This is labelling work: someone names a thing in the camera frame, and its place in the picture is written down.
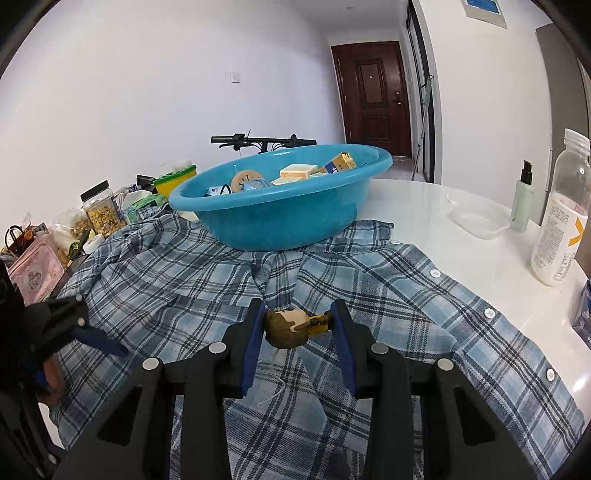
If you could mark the white light switch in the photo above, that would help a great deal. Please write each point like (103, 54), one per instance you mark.
(235, 76)

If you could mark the grey folding rack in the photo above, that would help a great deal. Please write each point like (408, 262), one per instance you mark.
(427, 115)

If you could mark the small blue packet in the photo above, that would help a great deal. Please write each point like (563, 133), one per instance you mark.
(214, 190)

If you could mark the yellow container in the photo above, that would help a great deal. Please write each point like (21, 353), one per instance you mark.
(173, 182)

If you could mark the clear plastic container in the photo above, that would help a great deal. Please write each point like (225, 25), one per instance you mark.
(480, 221)

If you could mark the dark brown door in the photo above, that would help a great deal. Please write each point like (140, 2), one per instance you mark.
(378, 92)

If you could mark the grey cabinet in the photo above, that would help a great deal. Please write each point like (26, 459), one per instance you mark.
(558, 92)

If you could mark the blue plastic basin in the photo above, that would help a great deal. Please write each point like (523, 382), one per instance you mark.
(277, 221)

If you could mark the pale green pump bottle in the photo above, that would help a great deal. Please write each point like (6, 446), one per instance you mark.
(521, 207)

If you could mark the pink pouch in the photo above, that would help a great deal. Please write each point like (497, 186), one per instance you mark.
(37, 272)

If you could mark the clear bottle with white cap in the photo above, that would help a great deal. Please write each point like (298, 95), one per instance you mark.
(554, 240)

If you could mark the white desktop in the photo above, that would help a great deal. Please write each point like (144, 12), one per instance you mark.
(461, 249)

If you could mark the white round lid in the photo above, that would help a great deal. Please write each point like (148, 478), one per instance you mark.
(93, 243)

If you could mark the blue plaid shirt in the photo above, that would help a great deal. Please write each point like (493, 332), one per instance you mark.
(392, 295)

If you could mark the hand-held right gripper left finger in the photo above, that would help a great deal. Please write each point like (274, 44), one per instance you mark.
(253, 350)

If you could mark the green tissue pack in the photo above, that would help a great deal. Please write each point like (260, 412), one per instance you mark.
(145, 203)

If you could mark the yellow and white box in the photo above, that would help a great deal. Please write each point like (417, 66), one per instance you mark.
(298, 171)

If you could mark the person's left hand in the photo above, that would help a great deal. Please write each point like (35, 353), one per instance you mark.
(54, 378)

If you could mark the clear jar with black lid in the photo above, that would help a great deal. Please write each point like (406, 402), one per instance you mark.
(105, 217)

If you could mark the yellow and blue carton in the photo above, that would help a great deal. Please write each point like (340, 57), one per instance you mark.
(341, 161)

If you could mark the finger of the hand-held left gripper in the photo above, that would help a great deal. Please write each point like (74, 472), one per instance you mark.
(99, 339)
(40, 376)

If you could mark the clear snack bag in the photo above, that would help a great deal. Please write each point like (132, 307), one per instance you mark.
(69, 226)

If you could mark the round beige perforated disc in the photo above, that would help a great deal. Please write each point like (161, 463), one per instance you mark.
(242, 180)

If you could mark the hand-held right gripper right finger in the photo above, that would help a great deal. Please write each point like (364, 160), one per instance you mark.
(344, 346)

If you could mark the blue framed wall panel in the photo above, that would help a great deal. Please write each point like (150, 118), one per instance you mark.
(485, 9)

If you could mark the black framed glass door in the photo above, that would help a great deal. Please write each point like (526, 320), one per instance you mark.
(413, 41)

